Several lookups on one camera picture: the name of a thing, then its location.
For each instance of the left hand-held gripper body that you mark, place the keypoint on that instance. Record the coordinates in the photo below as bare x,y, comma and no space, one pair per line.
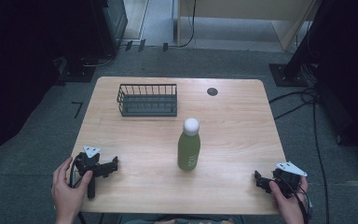
88,166

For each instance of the black flat stand base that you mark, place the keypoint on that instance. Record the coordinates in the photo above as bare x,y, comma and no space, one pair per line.
76,73

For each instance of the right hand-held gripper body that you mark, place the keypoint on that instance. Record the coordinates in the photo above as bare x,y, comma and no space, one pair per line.
287,180

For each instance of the black tape strip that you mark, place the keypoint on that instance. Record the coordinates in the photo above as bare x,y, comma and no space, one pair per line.
165,47
141,45
128,45

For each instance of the person's right hand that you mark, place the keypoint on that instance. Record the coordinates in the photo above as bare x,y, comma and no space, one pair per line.
287,203

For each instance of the person's left hand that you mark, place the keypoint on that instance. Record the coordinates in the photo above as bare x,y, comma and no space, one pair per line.
66,193

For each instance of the light wooden furniture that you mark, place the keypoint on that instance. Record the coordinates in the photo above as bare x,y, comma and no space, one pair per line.
245,12

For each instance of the green bottle with white cap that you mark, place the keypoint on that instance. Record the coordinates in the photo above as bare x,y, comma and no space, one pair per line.
189,146

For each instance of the black cabinet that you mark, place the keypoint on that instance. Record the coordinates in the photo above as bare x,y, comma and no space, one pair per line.
112,25

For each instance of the black metal stand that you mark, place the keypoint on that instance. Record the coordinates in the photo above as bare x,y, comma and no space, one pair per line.
295,62

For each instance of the dark round table grommet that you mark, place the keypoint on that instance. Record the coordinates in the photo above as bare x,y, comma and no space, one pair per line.
212,91

